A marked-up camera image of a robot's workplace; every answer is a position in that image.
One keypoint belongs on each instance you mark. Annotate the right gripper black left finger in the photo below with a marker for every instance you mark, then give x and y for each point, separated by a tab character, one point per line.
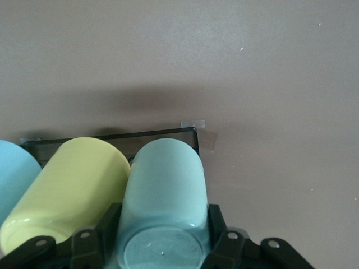
92	241

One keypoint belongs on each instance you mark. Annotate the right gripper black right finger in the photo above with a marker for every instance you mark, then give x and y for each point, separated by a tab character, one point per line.
227	238

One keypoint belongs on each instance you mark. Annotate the mint green cup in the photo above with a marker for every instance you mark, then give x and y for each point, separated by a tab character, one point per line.
165	190

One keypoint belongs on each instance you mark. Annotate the light blue cup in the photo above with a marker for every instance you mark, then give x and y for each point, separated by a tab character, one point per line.
16	173

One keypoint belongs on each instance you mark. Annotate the yellow cup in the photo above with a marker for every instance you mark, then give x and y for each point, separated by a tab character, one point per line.
70	182

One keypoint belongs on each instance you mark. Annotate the brown tape piece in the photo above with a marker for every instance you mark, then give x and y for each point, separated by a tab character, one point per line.
209	139

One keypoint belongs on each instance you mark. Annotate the clear tape piece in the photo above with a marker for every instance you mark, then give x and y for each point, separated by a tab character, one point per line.
193	124

